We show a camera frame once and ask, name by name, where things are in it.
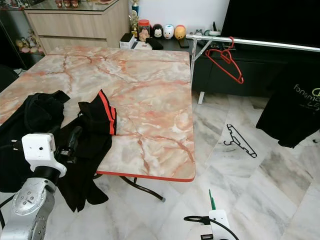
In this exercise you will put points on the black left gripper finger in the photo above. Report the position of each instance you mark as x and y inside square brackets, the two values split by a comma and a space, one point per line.
[74, 138]

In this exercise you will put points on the black shirt red trim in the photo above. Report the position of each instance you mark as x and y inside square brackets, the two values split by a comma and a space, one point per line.
[95, 130]

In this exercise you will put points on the green plastic hanger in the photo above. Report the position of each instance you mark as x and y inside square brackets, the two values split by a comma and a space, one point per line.
[212, 201]

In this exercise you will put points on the red plastic hanger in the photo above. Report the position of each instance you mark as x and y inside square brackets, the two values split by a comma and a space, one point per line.
[241, 80]

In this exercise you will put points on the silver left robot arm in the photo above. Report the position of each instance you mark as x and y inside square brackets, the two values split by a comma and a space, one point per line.
[30, 210]

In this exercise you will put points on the black plastic hanger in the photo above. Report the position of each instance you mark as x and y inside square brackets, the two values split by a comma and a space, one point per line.
[241, 142]

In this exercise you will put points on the plain black garment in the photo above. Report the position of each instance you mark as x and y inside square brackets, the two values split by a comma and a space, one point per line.
[25, 130]

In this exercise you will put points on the marble table red edge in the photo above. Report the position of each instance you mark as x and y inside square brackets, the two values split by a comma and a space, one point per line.
[150, 95]

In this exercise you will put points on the black chair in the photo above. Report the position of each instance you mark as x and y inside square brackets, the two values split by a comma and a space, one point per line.
[7, 77]

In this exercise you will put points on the light wooden cabinet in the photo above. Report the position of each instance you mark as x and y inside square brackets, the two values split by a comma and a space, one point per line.
[75, 27]

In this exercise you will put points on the black white box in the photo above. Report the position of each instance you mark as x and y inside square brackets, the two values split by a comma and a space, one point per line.
[127, 41]

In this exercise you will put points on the dark glass display cabinet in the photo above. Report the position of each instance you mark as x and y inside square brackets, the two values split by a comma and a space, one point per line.
[15, 42]

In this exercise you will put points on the flat white box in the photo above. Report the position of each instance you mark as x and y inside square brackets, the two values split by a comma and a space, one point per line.
[141, 46]

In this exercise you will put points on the black pouch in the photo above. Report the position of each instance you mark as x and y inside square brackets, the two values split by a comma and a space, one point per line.
[155, 44]

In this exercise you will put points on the blue gold trophy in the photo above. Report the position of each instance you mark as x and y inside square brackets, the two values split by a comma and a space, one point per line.
[134, 25]

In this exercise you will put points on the clear jar red lid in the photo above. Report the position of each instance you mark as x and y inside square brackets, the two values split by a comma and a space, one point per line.
[144, 30]

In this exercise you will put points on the white blue round plush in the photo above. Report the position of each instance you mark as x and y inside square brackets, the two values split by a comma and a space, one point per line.
[169, 31]

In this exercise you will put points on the black phone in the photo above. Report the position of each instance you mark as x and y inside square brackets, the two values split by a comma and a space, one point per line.
[183, 43]

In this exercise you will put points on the black TV console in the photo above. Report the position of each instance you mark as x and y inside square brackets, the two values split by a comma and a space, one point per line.
[270, 60]

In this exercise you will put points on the black T-shirt green logo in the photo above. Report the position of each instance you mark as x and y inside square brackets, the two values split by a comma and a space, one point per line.
[290, 120]

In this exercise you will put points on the silver metal clothes rack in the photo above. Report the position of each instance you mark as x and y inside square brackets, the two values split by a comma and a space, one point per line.
[270, 43]

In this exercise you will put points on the black flat television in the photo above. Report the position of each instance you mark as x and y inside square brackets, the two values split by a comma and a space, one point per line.
[275, 20]

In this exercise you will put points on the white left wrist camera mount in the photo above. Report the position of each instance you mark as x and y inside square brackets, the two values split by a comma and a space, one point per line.
[40, 150]

